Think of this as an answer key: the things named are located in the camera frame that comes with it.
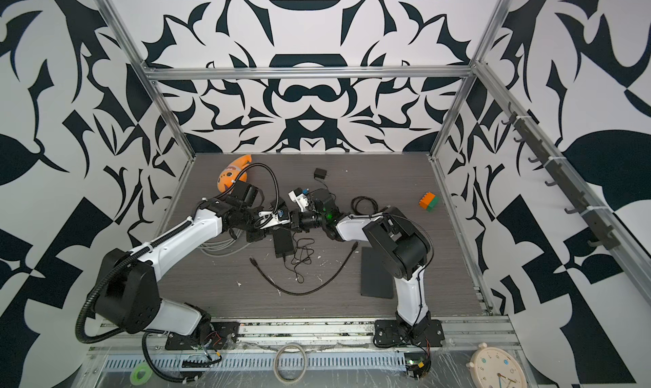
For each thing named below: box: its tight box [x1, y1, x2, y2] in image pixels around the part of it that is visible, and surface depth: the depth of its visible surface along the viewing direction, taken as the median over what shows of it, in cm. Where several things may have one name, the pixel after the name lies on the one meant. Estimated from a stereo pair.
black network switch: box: [272, 227, 295, 259], surface depth 92 cm
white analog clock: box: [466, 342, 529, 388], surface depth 69 cm
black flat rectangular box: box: [360, 246, 395, 300], surface depth 84 cm
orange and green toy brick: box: [418, 191, 440, 212], surface depth 104 cm
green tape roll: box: [129, 365, 153, 386], surface depth 70 cm
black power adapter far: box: [313, 167, 328, 180], surface depth 114 cm
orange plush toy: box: [217, 154, 253, 193], surface depth 103 cm
